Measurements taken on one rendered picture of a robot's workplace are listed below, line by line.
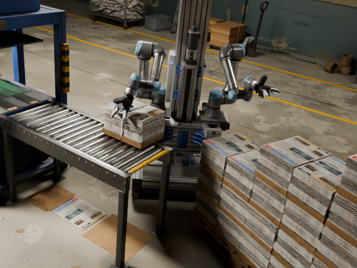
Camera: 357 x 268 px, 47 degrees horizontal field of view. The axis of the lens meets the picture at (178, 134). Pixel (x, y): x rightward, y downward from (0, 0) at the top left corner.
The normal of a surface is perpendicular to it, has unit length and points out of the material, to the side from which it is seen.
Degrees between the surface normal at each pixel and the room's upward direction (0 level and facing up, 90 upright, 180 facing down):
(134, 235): 0
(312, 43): 90
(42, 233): 0
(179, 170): 0
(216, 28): 90
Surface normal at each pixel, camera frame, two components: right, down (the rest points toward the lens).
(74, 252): 0.11, -0.89
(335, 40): -0.55, 0.31
